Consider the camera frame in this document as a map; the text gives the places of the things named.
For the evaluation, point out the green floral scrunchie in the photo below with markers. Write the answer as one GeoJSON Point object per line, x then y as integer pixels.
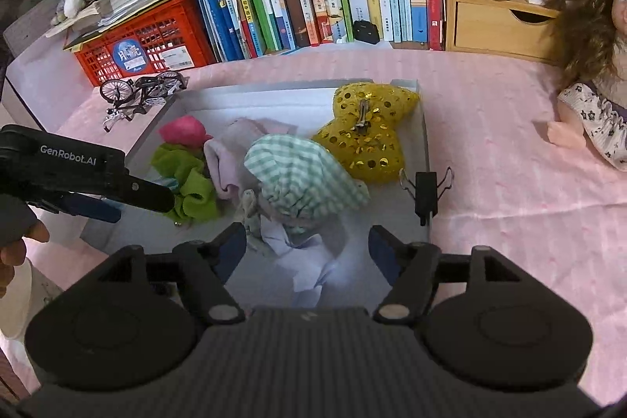
{"type": "Point", "coordinates": [250, 208]}

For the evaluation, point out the green checked cloth bow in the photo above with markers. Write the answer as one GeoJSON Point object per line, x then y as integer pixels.
{"type": "Point", "coordinates": [294, 168]}

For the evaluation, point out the red plastic crate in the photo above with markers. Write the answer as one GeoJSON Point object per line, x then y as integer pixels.
{"type": "Point", "coordinates": [147, 41]}

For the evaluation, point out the purple cloth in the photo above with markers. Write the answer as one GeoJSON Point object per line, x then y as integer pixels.
{"type": "Point", "coordinates": [225, 153]}

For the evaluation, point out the white board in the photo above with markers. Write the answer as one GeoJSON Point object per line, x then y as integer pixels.
{"type": "Point", "coordinates": [34, 85]}

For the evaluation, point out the miniature black bicycle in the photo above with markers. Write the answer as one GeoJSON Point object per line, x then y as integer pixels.
{"type": "Point", "coordinates": [142, 92]}

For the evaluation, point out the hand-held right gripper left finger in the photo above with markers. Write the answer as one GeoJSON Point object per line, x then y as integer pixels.
{"type": "Point", "coordinates": [230, 251]}

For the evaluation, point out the gold sequined bow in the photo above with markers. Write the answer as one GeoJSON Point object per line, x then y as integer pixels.
{"type": "Point", "coordinates": [365, 148]}

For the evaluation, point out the brown-haired doll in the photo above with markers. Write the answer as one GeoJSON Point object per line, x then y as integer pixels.
{"type": "Point", "coordinates": [588, 36]}

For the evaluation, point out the wooden drawer box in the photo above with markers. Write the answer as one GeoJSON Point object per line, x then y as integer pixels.
{"type": "Point", "coordinates": [494, 31]}

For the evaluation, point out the pink and green fabric flower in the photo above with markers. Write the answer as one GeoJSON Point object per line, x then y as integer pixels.
{"type": "Point", "coordinates": [183, 163]}

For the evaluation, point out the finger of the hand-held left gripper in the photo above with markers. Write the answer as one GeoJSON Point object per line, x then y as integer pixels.
{"type": "Point", "coordinates": [93, 208]}
{"type": "Point", "coordinates": [147, 197]}

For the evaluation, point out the pale lilac cloth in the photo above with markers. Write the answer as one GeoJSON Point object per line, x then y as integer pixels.
{"type": "Point", "coordinates": [303, 261]}

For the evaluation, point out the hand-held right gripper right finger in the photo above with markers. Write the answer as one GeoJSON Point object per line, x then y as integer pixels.
{"type": "Point", "coordinates": [383, 251]}

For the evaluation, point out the black binder clip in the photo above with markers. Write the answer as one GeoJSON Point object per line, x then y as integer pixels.
{"type": "Point", "coordinates": [425, 192]}

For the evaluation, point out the person's left hand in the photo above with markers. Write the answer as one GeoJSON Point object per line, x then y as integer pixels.
{"type": "Point", "coordinates": [14, 232]}

